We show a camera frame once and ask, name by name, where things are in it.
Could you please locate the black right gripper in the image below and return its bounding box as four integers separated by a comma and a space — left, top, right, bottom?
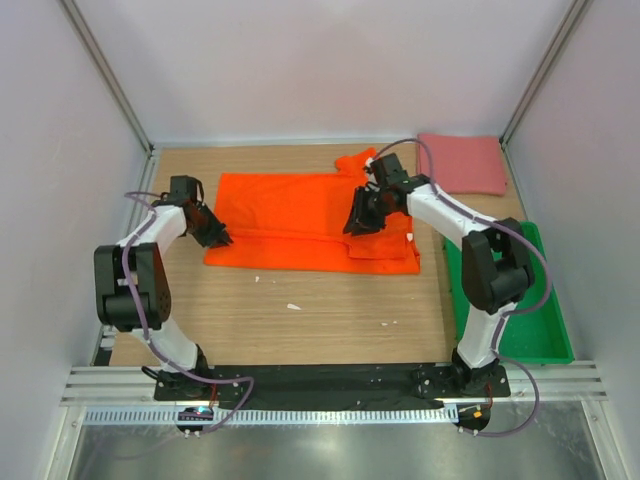
344, 186, 398, 236

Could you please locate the orange t shirt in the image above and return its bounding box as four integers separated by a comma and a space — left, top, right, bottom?
204, 147, 421, 275

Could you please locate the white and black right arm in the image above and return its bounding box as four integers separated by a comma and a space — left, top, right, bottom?
344, 181, 535, 396

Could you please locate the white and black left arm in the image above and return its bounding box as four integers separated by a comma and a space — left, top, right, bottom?
93, 199, 232, 400

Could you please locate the folded pink t shirt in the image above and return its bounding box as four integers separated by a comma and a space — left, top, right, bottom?
418, 133, 508, 196

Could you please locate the green plastic tray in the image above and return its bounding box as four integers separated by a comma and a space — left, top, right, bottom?
443, 222, 575, 364

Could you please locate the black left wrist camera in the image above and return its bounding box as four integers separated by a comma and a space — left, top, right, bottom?
166, 175, 204, 205

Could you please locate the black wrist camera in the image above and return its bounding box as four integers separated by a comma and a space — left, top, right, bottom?
166, 175, 204, 205
368, 154, 409, 187

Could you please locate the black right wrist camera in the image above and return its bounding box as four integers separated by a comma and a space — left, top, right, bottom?
368, 154, 409, 187

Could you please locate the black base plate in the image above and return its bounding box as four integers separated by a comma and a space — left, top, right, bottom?
141, 363, 511, 411

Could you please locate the aluminium front frame rail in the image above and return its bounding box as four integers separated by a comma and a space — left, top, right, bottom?
62, 361, 607, 411

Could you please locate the white slotted cable duct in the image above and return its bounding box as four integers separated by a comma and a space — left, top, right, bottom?
83, 404, 458, 427

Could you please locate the left aluminium corner post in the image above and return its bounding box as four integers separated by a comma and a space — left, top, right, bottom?
57, 0, 155, 157

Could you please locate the aluminium corner post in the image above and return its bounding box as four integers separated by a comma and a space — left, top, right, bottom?
500, 0, 593, 150
57, 0, 155, 157

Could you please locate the right aluminium corner post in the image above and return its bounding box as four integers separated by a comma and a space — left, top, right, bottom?
500, 0, 593, 150

